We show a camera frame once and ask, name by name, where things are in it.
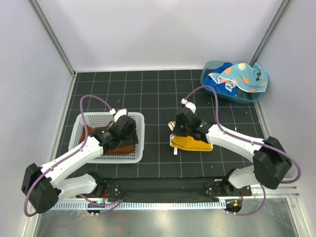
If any right aluminium frame post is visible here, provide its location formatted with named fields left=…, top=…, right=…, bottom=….
left=249, top=0, right=293, bottom=66

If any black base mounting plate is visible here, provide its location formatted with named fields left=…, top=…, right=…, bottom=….
left=104, top=177, right=252, bottom=203

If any white perforated plastic basket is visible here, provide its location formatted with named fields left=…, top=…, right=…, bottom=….
left=68, top=112, right=145, bottom=164

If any aluminium frame post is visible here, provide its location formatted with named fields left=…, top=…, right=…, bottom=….
left=28, top=0, right=75, bottom=77
left=249, top=0, right=293, bottom=66

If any left aluminium frame post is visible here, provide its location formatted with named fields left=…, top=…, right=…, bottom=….
left=28, top=0, right=75, bottom=77

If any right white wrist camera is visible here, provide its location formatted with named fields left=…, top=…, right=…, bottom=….
left=181, top=98, right=196, bottom=114

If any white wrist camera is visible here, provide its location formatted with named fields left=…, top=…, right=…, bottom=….
left=109, top=108, right=128, bottom=122
left=181, top=98, right=196, bottom=114

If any light blue polka-dot towel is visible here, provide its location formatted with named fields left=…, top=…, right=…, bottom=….
left=217, top=63, right=268, bottom=93

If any blue plastic tub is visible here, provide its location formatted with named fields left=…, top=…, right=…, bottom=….
left=200, top=61, right=264, bottom=104

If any aluminium front rail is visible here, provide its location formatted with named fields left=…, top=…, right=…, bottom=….
left=250, top=184, right=300, bottom=198

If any blue patterned towel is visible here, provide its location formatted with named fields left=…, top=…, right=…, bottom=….
left=168, top=121, right=213, bottom=155

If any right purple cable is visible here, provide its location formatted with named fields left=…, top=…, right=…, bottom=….
left=181, top=85, right=302, bottom=217

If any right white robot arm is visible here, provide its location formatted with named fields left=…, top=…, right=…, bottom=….
left=168, top=107, right=292, bottom=196

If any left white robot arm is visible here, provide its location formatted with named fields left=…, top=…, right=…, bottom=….
left=21, top=115, right=145, bottom=217

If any slotted cable duct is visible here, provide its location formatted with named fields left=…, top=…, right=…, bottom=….
left=51, top=199, right=226, bottom=211

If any brown towel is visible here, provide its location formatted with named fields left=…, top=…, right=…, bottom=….
left=79, top=126, right=138, bottom=156

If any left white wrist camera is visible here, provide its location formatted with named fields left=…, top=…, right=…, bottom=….
left=109, top=108, right=128, bottom=122

